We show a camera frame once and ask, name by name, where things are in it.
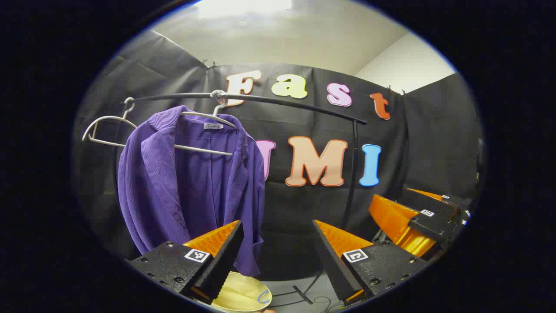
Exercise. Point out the black metal clothes rack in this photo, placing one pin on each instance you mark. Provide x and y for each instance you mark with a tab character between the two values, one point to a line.
282	101

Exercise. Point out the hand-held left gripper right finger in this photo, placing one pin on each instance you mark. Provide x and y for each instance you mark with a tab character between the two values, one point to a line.
332	265

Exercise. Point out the black backdrop cloth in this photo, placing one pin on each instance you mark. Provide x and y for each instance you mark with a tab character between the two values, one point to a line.
304	208

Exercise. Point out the white clothes hanger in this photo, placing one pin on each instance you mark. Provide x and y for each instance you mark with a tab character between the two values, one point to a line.
108	117
204	150

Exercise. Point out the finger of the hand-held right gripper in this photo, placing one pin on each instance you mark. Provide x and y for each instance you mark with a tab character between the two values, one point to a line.
430	204
430	226

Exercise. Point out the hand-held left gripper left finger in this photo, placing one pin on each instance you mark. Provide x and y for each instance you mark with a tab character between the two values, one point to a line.
223	261

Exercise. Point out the pale yellow laundry hamper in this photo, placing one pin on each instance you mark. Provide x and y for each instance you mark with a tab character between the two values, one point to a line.
243	293

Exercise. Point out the purple ribbed jacket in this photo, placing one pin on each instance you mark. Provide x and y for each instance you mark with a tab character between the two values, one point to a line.
152	182

